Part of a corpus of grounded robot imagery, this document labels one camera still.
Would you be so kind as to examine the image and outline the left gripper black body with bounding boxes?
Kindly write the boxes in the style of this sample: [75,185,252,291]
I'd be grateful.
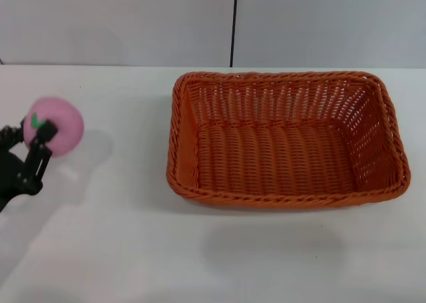
[0,149,33,214]

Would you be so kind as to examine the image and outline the pink peach toy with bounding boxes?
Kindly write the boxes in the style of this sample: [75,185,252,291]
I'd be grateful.
[22,96,85,158]

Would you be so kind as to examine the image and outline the orange woven plastic basket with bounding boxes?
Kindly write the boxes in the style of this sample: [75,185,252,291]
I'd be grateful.
[165,71,411,211]

